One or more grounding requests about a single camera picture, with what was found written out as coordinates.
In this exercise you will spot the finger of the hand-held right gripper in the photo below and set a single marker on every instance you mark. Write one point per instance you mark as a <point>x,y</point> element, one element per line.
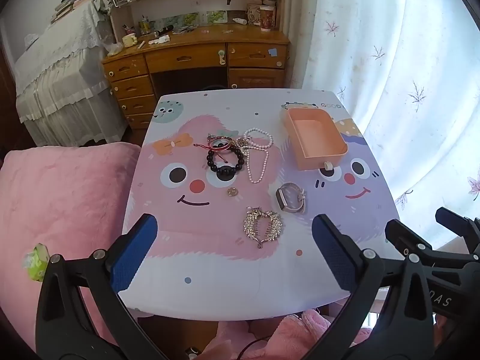
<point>399,232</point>
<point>455,219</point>

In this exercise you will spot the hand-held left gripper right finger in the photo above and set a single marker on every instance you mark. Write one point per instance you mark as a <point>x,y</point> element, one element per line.
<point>333,253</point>

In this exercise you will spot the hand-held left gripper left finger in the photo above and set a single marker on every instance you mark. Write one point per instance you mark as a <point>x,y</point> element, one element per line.
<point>135,249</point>

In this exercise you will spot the peach plastic drawer box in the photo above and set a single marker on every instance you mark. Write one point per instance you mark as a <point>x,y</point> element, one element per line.
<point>315,137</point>

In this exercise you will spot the silver wristwatch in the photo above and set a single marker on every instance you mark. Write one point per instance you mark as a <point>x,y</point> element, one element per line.
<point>280,197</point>

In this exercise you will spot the gold rhinestone hair comb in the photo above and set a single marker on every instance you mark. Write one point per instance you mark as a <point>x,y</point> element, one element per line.
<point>251,221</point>

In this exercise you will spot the pink plush blanket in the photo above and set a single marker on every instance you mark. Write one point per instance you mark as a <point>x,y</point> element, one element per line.
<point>56,202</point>

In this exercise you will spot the pink fleece cloth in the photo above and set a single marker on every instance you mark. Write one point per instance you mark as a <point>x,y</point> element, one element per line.
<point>285,333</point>

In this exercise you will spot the green tissue packet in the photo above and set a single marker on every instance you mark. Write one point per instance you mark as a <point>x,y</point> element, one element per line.
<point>37,262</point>

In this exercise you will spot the small gold round pin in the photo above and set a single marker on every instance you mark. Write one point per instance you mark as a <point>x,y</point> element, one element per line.
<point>231,191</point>

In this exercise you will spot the white leaf print curtain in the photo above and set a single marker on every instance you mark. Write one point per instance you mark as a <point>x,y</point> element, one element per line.
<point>375,45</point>

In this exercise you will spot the wooden desk with drawers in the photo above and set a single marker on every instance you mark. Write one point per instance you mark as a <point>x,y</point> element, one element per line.
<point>180,58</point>

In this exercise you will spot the clear plastic bag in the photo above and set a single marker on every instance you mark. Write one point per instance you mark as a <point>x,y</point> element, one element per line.
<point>112,48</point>

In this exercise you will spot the blue square sticker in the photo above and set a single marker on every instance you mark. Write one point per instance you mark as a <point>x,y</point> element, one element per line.
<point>273,52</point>

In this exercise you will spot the green white drawer lock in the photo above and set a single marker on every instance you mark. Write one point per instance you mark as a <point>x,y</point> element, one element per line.
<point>221,57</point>

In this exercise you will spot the white crumpled cloth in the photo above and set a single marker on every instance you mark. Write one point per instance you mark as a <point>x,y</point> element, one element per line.
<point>159,39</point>

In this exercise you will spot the pen holder with pens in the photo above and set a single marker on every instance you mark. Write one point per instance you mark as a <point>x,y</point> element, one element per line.
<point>144,28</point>

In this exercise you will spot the black flashlight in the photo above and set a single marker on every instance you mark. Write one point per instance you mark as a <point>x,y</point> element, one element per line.
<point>165,29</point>

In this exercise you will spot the wooden desk hutch shelf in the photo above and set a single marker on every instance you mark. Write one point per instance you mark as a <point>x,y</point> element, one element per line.
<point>122,22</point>

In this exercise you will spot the green picture card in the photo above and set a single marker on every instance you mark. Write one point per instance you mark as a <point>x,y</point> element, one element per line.
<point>183,19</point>
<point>216,16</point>

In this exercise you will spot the red paper cup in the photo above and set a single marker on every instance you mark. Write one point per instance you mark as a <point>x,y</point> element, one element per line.
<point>267,18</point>

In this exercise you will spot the small white bottle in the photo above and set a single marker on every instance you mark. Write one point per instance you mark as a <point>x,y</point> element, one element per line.
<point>239,21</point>

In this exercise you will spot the patterned ceramic mug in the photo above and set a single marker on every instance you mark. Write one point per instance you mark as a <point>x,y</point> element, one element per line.
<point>253,15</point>

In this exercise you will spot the stack of books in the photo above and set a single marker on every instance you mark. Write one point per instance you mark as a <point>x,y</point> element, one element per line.
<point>71,3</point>

